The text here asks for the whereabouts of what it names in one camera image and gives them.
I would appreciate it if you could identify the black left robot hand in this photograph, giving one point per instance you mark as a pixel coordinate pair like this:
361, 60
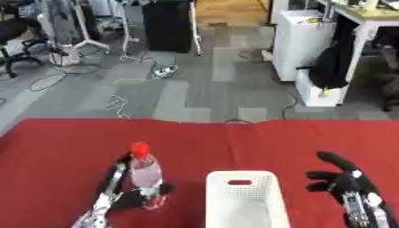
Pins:
115, 178

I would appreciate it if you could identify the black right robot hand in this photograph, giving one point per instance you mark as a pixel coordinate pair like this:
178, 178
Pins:
349, 181

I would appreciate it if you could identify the clear bottle with red cap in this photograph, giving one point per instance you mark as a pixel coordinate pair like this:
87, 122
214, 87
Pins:
145, 172

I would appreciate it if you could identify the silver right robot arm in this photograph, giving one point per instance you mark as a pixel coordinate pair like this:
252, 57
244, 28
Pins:
363, 212

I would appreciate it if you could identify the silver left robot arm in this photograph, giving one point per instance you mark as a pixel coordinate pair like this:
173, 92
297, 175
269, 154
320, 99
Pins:
96, 215

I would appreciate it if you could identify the small white box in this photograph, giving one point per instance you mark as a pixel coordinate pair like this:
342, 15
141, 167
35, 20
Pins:
314, 95

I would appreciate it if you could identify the white plastic basket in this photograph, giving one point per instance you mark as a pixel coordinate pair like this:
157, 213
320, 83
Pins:
244, 205

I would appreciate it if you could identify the black bag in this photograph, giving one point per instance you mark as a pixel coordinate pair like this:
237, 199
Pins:
330, 68

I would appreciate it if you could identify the white power strip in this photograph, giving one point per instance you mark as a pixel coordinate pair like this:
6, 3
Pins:
165, 72

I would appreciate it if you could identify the white stand with legs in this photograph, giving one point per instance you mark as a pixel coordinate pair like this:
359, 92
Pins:
86, 38

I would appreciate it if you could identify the tall white cabinet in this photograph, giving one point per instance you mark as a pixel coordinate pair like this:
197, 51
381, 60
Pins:
298, 44

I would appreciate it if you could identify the black cabinet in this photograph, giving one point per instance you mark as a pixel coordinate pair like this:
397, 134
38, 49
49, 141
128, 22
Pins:
167, 26

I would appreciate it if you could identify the white desk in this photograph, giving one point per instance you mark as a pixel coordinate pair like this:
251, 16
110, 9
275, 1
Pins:
371, 17

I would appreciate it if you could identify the black office chair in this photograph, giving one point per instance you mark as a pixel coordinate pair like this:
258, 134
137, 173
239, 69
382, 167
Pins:
13, 32

